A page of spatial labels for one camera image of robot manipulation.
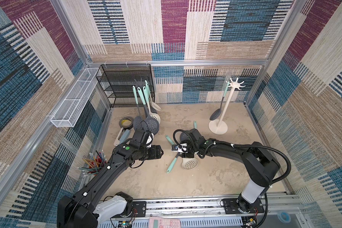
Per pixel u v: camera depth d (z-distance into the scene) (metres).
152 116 0.94
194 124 1.07
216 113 0.99
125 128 1.04
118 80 1.07
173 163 0.87
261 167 0.47
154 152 0.69
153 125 0.91
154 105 1.04
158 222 0.69
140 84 0.76
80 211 0.37
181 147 0.76
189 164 0.87
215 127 1.05
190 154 0.80
